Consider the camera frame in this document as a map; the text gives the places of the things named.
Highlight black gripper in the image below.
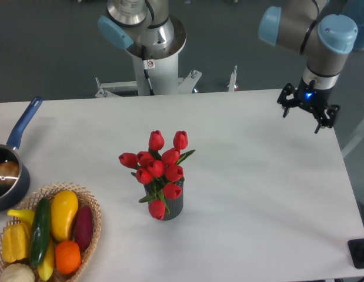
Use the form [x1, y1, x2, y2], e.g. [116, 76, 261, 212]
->
[277, 78, 340, 134]

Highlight red tulip bouquet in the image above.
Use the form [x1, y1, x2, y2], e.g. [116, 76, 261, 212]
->
[118, 130, 196, 220]

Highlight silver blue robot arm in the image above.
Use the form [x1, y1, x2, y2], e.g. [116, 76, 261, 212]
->
[258, 1, 359, 132]

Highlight dark grey ribbed vase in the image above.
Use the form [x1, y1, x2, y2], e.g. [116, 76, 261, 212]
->
[141, 180, 184, 221]

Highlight black device at table edge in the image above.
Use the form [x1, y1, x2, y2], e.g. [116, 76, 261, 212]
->
[348, 239, 364, 269]

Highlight woven wicker basket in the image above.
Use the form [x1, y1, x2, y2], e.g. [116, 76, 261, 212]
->
[0, 183, 102, 282]

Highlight purple sweet potato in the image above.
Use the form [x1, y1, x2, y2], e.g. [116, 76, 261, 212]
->
[75, 205, 93, 252]

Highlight yellow squash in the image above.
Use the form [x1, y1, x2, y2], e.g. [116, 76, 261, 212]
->
[51, 190, 79, 242]

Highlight orange fruit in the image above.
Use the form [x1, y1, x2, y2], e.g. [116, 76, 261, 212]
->
[55, 240, 82, 274]

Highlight green cucumber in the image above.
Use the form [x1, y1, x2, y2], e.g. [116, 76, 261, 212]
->
[29, 197, 51, 267]

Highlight yellow banana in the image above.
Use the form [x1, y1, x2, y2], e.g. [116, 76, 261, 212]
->
[7, 209, 55, 281]

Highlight brown patty in pan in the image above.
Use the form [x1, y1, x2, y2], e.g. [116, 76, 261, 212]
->
[0, 161, 19, 186]

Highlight yellow bell pepper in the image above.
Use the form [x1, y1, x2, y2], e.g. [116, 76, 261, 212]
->
[2, 223, 30, 263]

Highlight white cauliflower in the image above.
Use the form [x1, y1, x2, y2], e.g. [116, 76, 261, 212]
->
[0, 263, 35, 282]

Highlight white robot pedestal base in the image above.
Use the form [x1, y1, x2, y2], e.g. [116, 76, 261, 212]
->
[95, 0, 203, 99]

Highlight blue handled saucepan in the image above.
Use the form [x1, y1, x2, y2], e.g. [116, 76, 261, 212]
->
[0, 96, 43, 212]

